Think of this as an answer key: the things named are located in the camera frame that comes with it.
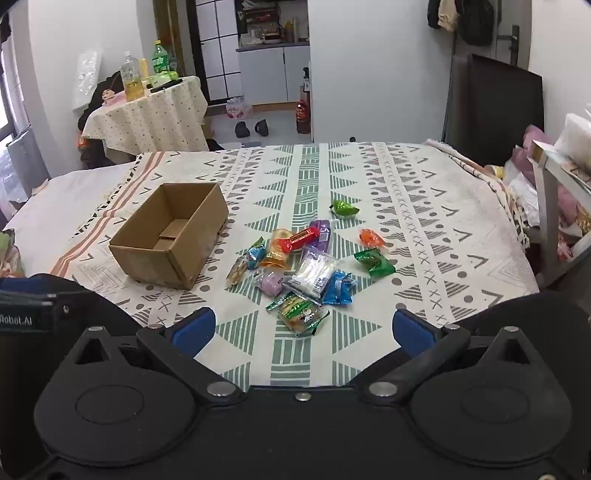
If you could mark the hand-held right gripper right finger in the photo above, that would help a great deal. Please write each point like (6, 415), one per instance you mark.
(413, 330)

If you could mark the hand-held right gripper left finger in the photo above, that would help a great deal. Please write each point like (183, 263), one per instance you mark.
(196, 330)

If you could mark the clear nut packet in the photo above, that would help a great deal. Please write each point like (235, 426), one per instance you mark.
(237, 272)

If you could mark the dark green snack packet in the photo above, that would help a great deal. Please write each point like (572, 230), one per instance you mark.
(376, 263)

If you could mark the brown cardboard box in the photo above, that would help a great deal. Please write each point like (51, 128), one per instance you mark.
(152, 265)

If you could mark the blue snack packet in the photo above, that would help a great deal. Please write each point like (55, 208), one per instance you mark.
(338, 288)

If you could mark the purple pastry packet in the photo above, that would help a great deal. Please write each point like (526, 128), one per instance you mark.
(270, 282)

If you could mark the blue green candy packet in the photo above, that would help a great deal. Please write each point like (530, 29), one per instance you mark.
(254, 256)

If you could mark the orange snack packet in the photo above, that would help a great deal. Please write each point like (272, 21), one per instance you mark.
(371, 238)

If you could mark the green cracker packet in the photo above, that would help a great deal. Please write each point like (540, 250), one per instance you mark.
(298, 314)

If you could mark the orange bread packet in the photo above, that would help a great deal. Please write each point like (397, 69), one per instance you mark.
(276, 256)

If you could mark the white clear wafer packet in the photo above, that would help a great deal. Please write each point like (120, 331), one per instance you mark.
(310, 274)

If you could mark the purple snack packet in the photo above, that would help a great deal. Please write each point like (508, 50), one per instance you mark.
(322, 229)

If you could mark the red snack bar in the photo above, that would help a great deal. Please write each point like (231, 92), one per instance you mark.
(300, 238)

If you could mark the shiny green snack packet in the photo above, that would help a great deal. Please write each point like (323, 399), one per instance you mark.
(344, 208)

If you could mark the floral quilt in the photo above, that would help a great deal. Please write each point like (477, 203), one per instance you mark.
(9, 254)

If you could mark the white bed sheet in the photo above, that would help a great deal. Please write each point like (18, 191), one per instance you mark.
(60, 198)

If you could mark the patterned blanket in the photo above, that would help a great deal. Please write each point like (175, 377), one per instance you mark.
(415, 194)

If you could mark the grey radiator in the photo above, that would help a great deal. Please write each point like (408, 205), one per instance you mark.
(27, 161)

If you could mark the white metal rack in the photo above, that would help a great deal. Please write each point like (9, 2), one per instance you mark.
(549, 198)

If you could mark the black clothes on chair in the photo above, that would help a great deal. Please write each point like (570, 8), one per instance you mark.
(98, 104)

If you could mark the table with dotted tablecloth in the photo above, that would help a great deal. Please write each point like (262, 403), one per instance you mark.
(147, 115)

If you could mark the pink pillow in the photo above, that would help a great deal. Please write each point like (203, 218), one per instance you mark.
(533, 143)

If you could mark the pink box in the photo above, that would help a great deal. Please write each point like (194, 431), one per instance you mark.
(115, 99)

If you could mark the small doll figure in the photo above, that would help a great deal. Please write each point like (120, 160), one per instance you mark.
(109, 91)

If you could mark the bubble wrap bag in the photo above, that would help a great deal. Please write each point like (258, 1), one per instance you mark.
(87, 78)

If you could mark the red brown bottle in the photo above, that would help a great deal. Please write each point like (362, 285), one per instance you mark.
(303, 117)

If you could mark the black flat panel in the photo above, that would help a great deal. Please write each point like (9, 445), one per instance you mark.
(503, 106)

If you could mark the black remote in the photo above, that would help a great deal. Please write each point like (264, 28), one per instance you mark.
(166, 85)

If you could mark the yellow liquid bottle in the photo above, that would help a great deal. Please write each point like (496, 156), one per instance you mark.
(133, 78)

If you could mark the clear plastic bag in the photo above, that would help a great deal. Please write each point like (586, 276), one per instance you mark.
(575, 134)

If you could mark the green tissue pack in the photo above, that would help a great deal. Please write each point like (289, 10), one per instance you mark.
(164, 77)

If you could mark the white kitchen cabinet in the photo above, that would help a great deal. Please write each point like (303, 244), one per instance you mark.
(268, 74)

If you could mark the green soda bottle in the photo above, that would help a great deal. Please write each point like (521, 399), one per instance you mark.
(160, 60)

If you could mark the spray bottle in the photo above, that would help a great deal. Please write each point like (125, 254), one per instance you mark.
(305, 79)

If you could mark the black hanging bag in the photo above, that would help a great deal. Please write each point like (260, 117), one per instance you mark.
(475, 23)

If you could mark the cluttered kitchen shelf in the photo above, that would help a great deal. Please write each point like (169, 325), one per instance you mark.
(268, 23)

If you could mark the black hanging jacket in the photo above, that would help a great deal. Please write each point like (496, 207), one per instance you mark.
(434, 14)

